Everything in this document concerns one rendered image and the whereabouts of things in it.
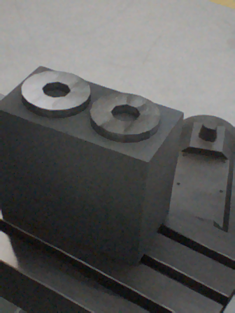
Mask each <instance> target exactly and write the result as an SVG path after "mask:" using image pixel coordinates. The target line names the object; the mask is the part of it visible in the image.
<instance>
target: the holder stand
mask: <svg viewBox="0 0 235 313"><path fill-rule="evenodd" d="M183 120H184V112H182V111H179V110H176V109H173V108H169V107H166V106H165V105H161V104H158V103H155V102H152V101H151V100H150V99H147V98H145V97H143V96H139V95H135V94H128V93H122V92H119V91H116V90H114V89H110V88H107V87H104V86H101V85H98V84H95V83H93V82H88V81H86V80H84V79H83V78H81V77H79V76H77V75H75V74H73V73H67V72H63V71H55V70H52V69H50V68H46V67H44V66H39V67H38V68H37V69H36V70H34V71H33V72H32V73H31V74H30V75H28V76H27V77H26V78H25V79H24V80H23V81H22V82H21V83H20V84H19V85H18V86H16V87H15V88H14V89H13V90H12V91H11V92H9V93H8V94H7V95H6V96H5V97H4V98H2V99H1V100H0V211H1V212H3V213H5V214H8V215H10V216H12V217H13V216H14V217H17V218H19V219H22V220H24V221H27V222H29V223H31V224H34V225H37V226H40V227H41V228H44V229H46V230H49V231H52V232H53V233H56V234H58V235H61V236H64V237H67V238H70V239H72V240H75V241H77V242H80V243H82V244H84V245H86V246H88V247H91V248H93V249H96V250H99V251H100V252H103V253H106V254H108V255H111V256H114V257H115V258H117V259H120V260H122V261H125V262H127V263H130V264H132V265H137V264H138V262H139V261H140V260H141V258H142V256H143V255H144V252H145V250H146V249H147V247H148V245H149V244H150V242H151V240H152V239H153V237H154V236H155V234H156V232H157V231H158V230H159V228H160V226H161V225H162V223H163V222H164V220H165V219H166V216H167V214H168V212H169V205H170V200H171V192H172V188H173V179H174V175H175V170H176V162H177V157H178V149H179V144H180V137H181V131H182V127H183Z"/></svg>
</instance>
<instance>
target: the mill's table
mask: <svg viewBox="0 0 235 313"><path fill-rule="evenodd" d="M0 297H2V298H4V299H5V300H7V301H8V302H10V303H12V304H14V305H16V306H17V307H19V308H20V309H22V310H24V311H26V312H28V313H235V236H234V235H232V234H230V233H228V232H225V231H223V230H221V229H219V228H217V227H214V226H212V225H210V224H208V223H206V222H204V221H202V220H200V219H197V218H196V217H193V216H191V215H189V214H187V213H184V212H182V211H180V210H178V209H176V208H173V207H171V206H169V212H168V214H167V216H166V219H165V220H164V222H163V223H162V225H161V226H160V228H159V230H158V231H157V232H156V234H155V236H154V237H153V239H152V240H151V242H150V244H149V245H148V247H147V249H146V250H145V252H144V255H143V256H142V258H141V260H140V261H139V262H138V264H137V265H132V264H130V263H127V262H125V261H122V260H120V259H117V258H115V257H114V256H111V255H108V254H106V253H103V252H100V251H99V250H96V249H93V248H91V247H88V246H86V245H84V244H82V243H80V242H77V241H75V240H72V239H70V238H67V237H64V236H61V235H58V234H56V233H53V232H52V231H49V230H46V229H44V228H41V227H40V226H37V225H34V224H31V223H29V222H27V221H24V220H22V219H19V218H17V217H14V216H13V217H12V216H10V215H8V214H5V213H3V212H1V211H0Z"/></svg>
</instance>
